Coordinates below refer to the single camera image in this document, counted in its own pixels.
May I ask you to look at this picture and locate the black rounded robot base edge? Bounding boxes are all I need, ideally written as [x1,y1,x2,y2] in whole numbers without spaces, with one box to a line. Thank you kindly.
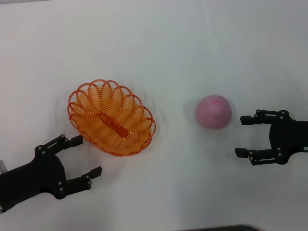
[182,224,262,231]

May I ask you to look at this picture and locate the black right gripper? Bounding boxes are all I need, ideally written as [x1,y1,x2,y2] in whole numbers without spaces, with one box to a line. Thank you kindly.
[235,109,308,166]

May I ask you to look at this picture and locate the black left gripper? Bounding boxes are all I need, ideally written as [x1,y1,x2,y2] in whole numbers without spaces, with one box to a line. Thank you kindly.
[0,134,103,213]

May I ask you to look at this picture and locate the pink peach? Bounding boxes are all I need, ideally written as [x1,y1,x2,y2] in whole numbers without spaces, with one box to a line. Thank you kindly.
[194,95,233,130]

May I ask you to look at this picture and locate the orange woven plastic basket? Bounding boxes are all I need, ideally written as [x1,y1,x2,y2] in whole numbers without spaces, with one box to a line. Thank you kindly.
[67,79,156,157]

